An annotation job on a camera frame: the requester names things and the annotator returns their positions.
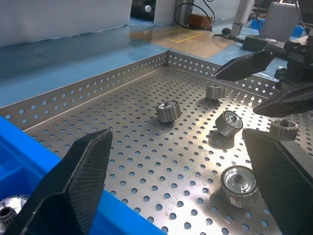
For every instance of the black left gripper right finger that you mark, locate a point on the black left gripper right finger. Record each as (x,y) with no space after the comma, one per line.
(288,191)

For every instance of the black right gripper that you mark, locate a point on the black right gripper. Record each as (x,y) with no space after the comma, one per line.
(298,51)

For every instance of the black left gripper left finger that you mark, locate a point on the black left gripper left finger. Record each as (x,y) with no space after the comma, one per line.
(73,195)

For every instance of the metal roller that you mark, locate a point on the metal roller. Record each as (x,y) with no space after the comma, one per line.
(283,128)
(238,187)
(168,112)
(228,122)
(215,91)
(9,208)

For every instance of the metal roller front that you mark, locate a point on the metal roller front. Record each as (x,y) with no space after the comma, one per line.
(238,187)

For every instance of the blue plastic compartment tray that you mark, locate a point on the blue plastic compartment tray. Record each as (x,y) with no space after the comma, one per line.
(14,151)

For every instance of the brown cardboard box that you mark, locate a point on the brown cardboard box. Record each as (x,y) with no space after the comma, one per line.
(200,20)

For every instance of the black power adapter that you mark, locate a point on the black power adapter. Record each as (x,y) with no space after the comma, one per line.
(255,42)

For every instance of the blue plastic crate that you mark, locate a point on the blue plastic crate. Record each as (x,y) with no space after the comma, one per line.
(297,30)
(258,25)

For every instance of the perforated metal tray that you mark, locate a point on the perforated metal tray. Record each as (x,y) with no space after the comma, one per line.
(146,147)

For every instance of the small white panel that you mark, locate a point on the small white panel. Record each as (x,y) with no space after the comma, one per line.
(163,11)

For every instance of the blue plastic table cover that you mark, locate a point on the blue plastic table cover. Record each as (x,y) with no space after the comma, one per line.
(61,63)

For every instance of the large white board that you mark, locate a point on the large white board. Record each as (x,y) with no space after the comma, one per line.
(61,17)

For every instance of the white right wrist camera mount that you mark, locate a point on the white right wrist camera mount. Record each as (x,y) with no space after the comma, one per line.
(280,20)

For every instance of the grey metal post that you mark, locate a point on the grey metal post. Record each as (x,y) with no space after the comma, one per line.
(240,14)

